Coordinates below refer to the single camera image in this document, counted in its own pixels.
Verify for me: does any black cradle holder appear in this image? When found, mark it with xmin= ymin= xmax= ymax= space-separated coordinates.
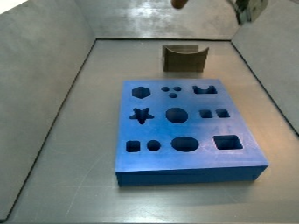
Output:
xmin=163 ymin=45 xmax=209 ymax=72

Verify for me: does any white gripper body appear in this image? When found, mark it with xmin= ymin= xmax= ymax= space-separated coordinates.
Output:
xmin=227 ymin=0 xmax=268 ymax=25

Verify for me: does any blue shape sorting block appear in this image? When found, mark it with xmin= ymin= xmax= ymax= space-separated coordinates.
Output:
xmin=114 ymin=79 xmax=268 ymax=186

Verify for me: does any brown cylinder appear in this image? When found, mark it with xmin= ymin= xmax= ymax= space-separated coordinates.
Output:
xmin=171 ymin=0 xmax=188 ymax=10

